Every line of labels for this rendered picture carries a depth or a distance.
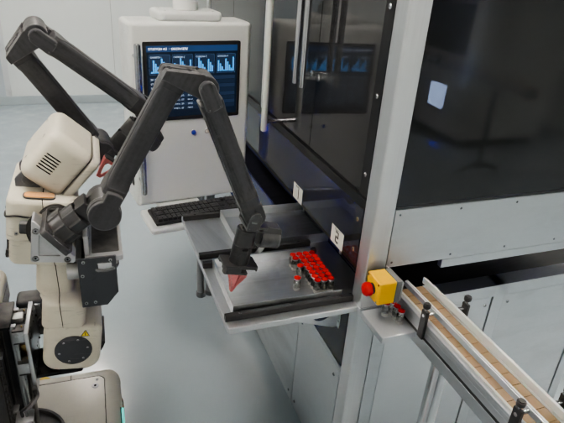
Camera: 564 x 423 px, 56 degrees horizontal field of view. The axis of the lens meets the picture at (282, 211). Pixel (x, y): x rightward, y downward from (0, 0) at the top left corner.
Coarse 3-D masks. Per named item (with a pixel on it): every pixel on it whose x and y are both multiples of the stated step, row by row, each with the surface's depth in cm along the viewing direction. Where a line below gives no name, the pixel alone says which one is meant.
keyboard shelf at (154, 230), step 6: (192, 198) 238; (156, 204) 234; (162, 204) 231; (168, 204) 231; (174, 204) 232; (144, 210) 224; (144, 216) 219; (150, 222) 214; (180, 222) 216; (150, 228) 211; (156, 228) 210; (162, 228) 211; (168, 228) 212; (174, 228) 213; (180, 228) 214; (156, 234) 210
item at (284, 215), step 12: (288, 204) 213; (228, 216) 206; (276, 216) 210; (288, 216) 211; (300, 216) 212; (228, 228) 194; (288, 228) 201; (300, 228) 202; (312, 228) 203; (288, 240) 189; (312, 240) 193; (324, 240) 195
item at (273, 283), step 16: (256, 256) 177; (272, 256) 179; (288, 256) 182; (256, 272) 173; (272, 272) 174; (288, 272) 174; (224, 288) 159; (240, 288) 164; (256, 288) 165; (272, 288) 166; (288, 288) 166; (304, 288) 167; (240, 304) 152; (256, 304) 153; (272, 304) 155
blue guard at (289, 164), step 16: (256, 112) 235; (256, 128) 237; (272, 128) 217; (256, 144) 240; (272, 144) 219; (288, 144) 202; (272, 160) 221; (288, 160) 204; (304, 160) 189; (288, 176) 205; (304, 176) 190; (320, 176) 177; (304, 192) 192; (320, 192) 178; (336, 192) 167; (320, 208) 180; (336, 208) 168; (352, 208) 157; (320, 224) 181; (336, 224) 169; (352, 224) 158; (352, 240) 159; (352, 256) 160
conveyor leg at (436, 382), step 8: (432, 368) 152; (432, 376) 152; (440, 376) 151; (432, 384) 153; (440, 384) 152; (424, 392) 158; (432, 392) 154; (440, 392) 154; (424, 400) 157; (432, 400) 155; (440, 400) 157; (424, 408) 158; (432, 408) 156; (424, 416) 159; (432, 416) 158
